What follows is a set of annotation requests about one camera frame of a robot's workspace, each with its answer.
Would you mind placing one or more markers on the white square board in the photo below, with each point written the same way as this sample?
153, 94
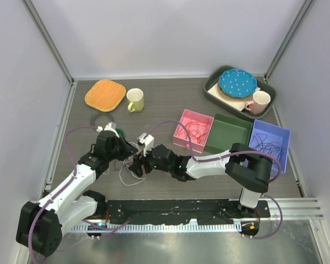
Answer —
236, 105

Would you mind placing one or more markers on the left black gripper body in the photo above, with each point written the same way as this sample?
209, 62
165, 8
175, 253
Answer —
117, 152

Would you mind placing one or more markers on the orange square plate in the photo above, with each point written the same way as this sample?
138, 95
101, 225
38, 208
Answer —
105, 95

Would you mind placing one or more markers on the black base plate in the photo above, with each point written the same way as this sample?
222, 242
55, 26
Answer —
176, 212

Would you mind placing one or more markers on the left aluminium frame post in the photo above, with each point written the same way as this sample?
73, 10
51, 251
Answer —
33, 13

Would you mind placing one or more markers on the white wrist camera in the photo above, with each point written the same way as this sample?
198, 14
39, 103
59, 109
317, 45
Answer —
111, 126
146, 141

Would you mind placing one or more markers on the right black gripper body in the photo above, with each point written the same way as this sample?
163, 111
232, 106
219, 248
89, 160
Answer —
150, 164

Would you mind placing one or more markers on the blue drawer box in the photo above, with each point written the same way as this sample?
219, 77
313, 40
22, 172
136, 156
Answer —
271, 139

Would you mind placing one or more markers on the yellow-green mug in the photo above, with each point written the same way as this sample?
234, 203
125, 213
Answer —
135, 99

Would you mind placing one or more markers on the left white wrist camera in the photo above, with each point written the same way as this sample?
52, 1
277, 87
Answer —
111, 126

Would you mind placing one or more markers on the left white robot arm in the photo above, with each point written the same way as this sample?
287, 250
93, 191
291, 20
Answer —
43, 224

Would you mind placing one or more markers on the right aluminium frame post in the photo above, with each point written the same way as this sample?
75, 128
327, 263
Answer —
301, 15

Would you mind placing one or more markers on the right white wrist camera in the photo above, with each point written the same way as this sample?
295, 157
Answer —
146, 141

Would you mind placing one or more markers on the white cable duct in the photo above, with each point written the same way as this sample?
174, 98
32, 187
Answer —
191, 227

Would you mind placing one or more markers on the green drawer box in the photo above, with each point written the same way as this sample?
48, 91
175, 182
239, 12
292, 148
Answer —
226, 131

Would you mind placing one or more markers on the blue dotted plate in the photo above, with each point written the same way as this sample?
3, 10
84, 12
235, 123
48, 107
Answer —
237, 83

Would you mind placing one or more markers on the pink mug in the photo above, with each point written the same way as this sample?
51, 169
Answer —
259, 102

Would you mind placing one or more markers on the dark green tray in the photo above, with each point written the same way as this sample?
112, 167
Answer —
244, 114

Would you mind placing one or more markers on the pink drawer box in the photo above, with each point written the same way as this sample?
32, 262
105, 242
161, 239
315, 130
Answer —
198, 125

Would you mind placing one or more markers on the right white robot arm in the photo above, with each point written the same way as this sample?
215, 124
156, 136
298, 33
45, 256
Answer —
248, 167

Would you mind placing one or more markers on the aluminium frame post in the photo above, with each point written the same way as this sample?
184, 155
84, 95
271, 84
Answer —
301, 15
33, 13

